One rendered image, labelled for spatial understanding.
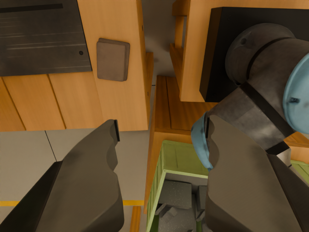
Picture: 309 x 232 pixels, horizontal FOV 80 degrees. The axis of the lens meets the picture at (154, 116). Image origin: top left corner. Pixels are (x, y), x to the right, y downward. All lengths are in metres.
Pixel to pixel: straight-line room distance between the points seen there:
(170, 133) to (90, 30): 0.45
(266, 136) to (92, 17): 0.45
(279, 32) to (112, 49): 0.36
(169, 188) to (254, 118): 0.55
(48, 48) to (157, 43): 0.95
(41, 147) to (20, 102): 1.42
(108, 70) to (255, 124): 0.36
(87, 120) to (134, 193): 1.68
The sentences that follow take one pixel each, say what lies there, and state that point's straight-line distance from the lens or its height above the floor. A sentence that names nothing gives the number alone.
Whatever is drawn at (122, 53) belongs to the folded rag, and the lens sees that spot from 0.49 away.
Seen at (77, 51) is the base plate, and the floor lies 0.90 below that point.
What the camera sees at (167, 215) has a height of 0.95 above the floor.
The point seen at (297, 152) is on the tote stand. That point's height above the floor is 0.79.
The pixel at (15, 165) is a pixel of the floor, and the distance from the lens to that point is 2.43.
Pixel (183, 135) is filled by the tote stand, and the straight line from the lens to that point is 0.75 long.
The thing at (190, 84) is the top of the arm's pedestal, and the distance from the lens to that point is 0.59.
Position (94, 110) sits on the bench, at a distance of 0.62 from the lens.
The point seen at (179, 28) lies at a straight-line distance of 1.17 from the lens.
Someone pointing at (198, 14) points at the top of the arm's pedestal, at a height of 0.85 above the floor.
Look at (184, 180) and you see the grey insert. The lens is 0.82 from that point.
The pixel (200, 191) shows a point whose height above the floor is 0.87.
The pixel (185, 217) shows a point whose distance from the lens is 0.86.
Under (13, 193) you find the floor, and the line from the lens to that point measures 2.79.
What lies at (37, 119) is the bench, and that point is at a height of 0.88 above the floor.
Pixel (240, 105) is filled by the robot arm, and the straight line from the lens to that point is 0.33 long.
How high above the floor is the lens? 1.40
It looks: 62 degrees down
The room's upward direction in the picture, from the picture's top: 177 degrees counter-clockwise
